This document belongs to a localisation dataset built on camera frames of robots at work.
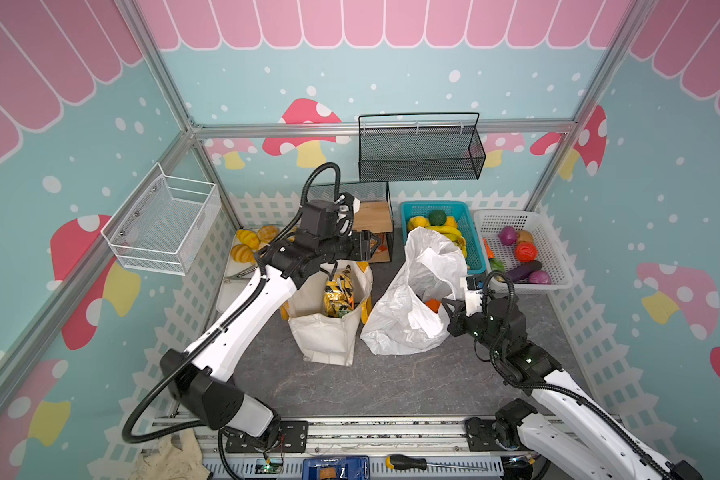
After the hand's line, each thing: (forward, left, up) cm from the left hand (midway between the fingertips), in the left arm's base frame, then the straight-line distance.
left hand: (371, 246), depth 72 cm
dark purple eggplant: (+16, -53, -31) cm, 63 cm away
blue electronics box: (-43, +7, -26) cm, 50 cm away
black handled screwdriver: (-41, -8, -30) cm, 51 cm away
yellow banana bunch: (+30, -30, -26) cm, 50 cm away
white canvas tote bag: (-15, +12, -19) cm, 28 cm away
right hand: (-8, -18, -12) cm, 23 cm away
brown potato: (+31, -58, -28) cm, 71 cm away
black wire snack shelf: (+30, +1, -16) cm, 34 cm away
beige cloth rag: (-41, +46, -32) cm, 69 cm away
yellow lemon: (+34, -17, -24) cm, 45 cm away
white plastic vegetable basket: (+43, -49, -33) cm, 73 cm away
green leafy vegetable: (+18, -45, -30) cm, 57 cm away
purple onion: (+31, -51, -27) cm, 65 cm away
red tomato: (+22, -55, -26) cm, 65 cm away
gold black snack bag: (-3, +9, -18) cm, 20 cm away
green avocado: (+35, -24, -23) cm, 48 cm away
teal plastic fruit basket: (+15, -35, -23) cm, 44 cm away
